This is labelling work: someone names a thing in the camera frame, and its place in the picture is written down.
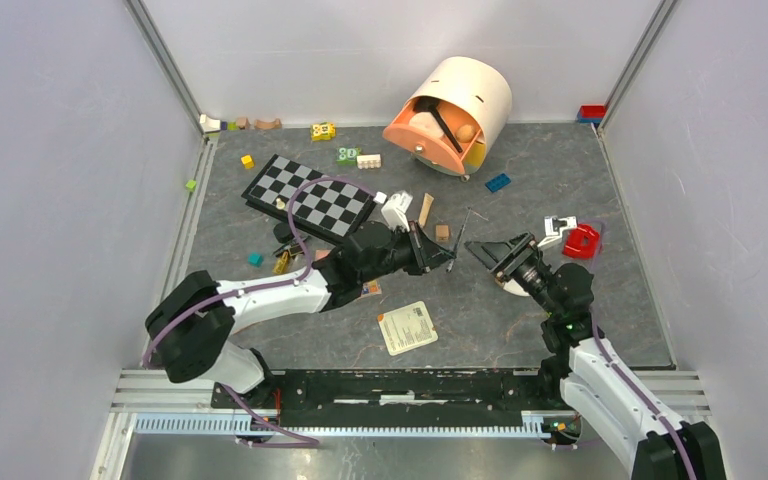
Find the black white checkerboard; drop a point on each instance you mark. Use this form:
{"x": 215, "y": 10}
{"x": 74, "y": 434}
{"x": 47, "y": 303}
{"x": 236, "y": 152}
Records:
{"x": 329, "y": 210}

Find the white corner bracket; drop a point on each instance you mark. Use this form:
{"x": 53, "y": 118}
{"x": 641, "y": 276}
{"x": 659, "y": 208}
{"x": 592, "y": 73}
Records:
{"x": 209, "y": 125}

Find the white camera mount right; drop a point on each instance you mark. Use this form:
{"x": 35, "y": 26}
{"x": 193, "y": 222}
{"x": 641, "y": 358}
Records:
{"x": 554, "y": 229}

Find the red blue brick stack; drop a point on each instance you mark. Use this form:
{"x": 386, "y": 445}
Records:
{"x": 593, "y": 114}

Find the cream round drawer cabinet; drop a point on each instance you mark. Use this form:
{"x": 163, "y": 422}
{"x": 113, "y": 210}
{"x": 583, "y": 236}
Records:
{"x": 474, "y": 86}

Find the red plastic toy piece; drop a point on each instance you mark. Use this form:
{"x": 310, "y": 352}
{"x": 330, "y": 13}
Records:
{"x": 583, "y": 242}

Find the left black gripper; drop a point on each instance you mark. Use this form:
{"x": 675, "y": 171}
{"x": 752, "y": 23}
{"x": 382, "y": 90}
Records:
{"x": 426, "y": 255}

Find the orange top drawer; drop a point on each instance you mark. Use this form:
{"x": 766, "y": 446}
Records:
{"x": 439, "y": 153}

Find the white lego brick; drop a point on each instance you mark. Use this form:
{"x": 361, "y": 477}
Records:
{"x": 369, "y": 161}

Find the small orange sponge ball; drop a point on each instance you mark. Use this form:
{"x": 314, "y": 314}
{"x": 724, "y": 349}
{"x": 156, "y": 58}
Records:
{"x": 465, "y": 133}

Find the green number block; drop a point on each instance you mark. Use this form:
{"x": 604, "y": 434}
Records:
{"x": 348, "y": 155}

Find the white paper sachet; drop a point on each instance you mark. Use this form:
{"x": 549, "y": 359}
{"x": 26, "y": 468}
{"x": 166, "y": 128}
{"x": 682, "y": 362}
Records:
{"x": 407, "y": 328}

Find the colourful eyeshadow palette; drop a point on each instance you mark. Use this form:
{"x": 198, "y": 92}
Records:
{"x": 371, "y": 288}

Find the wooden handled makeup tool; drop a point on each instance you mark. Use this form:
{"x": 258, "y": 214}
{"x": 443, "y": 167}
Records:
{"x": 427, "y": 203}

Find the black eyeliner pencil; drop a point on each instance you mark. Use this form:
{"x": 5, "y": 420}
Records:
{"x": 458, "y": 241}

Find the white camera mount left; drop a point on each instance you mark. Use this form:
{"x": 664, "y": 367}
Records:
{"x": 394, "y": 209}

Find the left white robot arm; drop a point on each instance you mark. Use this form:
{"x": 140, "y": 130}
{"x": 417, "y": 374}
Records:
{"x": 190, "y": 329}

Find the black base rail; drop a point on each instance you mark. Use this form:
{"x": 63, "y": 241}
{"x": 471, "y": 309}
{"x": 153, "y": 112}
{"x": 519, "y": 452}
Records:
{"x": 403, "y": 398}

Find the black makeup brush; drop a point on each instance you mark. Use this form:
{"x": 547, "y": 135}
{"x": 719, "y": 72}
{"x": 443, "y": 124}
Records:
{"x": 431, "y": 105}

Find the small wooden cube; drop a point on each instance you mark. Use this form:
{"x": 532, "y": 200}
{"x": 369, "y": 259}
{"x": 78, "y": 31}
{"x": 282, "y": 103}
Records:
{"x": 442, "y": 233}

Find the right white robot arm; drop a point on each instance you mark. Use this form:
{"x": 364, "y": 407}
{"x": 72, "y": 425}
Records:
{"x": 650, "y": 439}

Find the wooden arch block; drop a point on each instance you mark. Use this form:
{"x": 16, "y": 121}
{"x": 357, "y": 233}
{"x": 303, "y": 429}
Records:
{"x": 268, "y": 124}

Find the yellow small cube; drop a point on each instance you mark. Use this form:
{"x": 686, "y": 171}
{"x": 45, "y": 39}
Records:
{"x": 247, "y": 161}

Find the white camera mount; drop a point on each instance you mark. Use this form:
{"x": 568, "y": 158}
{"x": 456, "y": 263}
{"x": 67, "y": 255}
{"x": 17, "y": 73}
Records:
{"x": 394, "y": 209}
{"x": 554, "y": 229}

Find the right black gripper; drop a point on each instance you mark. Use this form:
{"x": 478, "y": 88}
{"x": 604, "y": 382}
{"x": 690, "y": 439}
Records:
{"x": 505, "y": 258}

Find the blue lego brick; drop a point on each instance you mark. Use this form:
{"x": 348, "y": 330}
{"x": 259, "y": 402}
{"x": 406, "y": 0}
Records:
{"x": 497, "y": 183}

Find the teal small cube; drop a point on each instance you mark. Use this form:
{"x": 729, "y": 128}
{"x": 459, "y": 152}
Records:
{"x": 255, "y": 259}

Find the yellow owl toy block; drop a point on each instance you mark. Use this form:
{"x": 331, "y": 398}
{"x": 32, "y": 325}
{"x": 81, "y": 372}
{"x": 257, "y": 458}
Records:
{"x": 323, "y": 131}

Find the white gold oval case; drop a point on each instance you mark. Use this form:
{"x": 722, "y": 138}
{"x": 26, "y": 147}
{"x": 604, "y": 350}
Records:
{"x": 511, "y": 287}

